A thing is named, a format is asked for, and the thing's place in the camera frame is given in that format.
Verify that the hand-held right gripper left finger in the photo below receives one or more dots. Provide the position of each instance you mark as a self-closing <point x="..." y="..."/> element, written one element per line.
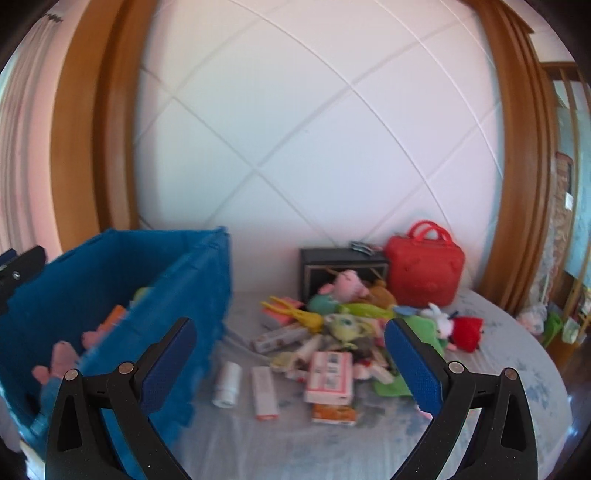
<point x="168" y="364"/>

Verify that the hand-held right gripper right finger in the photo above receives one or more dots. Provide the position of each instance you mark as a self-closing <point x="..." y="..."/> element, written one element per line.
<point x="415" y="364"/>

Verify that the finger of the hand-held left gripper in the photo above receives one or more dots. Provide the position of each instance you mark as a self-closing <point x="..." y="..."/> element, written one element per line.
<point x="25" y="267"/>
<point x="6" y="257"/>

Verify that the blue plastic crate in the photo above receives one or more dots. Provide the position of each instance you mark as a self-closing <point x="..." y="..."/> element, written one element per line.
<point x="175" y="286"/>

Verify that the white cloth-covered desktop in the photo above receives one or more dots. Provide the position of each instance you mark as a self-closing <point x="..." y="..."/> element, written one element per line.
<point x="277" y="452"/>

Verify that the green fabric toy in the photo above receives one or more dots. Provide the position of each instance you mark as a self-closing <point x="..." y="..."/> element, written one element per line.
<point x="427" y="334"/>

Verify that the white rabbit plush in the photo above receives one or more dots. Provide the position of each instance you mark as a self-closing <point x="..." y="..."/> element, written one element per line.
<point x="441" y="321"/>

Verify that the small blue toy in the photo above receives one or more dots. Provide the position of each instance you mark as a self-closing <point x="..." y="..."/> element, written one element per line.
<point x="404" y="310"/>

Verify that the red dress pig plush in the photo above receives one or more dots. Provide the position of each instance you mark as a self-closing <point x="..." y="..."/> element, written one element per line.
<point x="466" y="332"/>

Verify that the white pill bottle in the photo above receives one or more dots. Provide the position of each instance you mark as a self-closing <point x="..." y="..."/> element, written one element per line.
<point x="226" y="383"/>

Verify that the yellow-green plush toy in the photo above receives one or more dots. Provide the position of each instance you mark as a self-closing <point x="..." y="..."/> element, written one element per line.
<point x="364" y="309"/>

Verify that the brown plush toy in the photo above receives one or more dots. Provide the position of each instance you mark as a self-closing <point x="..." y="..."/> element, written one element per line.
<point x="381" y="293"/>

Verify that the green one-eyed monster plush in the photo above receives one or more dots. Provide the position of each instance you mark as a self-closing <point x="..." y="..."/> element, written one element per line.
<point x="344" y="325"/>

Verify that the pile of medicine boxes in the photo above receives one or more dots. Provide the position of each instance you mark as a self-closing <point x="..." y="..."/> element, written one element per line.
<point x="330" y="376"/>

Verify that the red toy carry case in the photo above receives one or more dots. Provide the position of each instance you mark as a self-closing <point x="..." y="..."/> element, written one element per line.
<point x="425" y="272"/>

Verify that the pink pig plush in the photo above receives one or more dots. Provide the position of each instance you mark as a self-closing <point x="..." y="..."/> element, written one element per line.
<point x="348" y="284"/>

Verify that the teal plush toy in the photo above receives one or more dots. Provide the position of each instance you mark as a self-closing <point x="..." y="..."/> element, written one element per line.
<point x="323" y="303"/>

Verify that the pink flat box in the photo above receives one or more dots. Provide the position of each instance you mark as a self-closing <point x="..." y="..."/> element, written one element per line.
<point x="274" y="319"/>

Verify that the pale pink curtain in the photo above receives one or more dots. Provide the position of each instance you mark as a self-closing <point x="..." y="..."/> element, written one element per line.
<point x="23" y="138"/>

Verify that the white plastic bag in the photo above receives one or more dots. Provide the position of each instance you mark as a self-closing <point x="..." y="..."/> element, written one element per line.
<point x="531" y="321"/>

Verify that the yellow plastic tongs toy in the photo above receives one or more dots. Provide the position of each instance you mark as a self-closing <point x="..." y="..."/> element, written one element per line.
<point x="298" y="314"/>

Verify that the silver metal clip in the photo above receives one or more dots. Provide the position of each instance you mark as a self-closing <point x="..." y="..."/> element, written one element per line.
<point x="364" y="247"/>

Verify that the black box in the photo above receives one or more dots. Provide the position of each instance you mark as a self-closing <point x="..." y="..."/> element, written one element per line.
<point x="318" y="263"/>

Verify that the green bag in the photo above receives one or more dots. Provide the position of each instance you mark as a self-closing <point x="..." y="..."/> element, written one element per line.
<point x="554" y="328"/>

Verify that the wooden wall frame post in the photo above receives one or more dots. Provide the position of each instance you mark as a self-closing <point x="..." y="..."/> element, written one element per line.
<point x="521" y="161"/>
<point x="92" y="115"/>

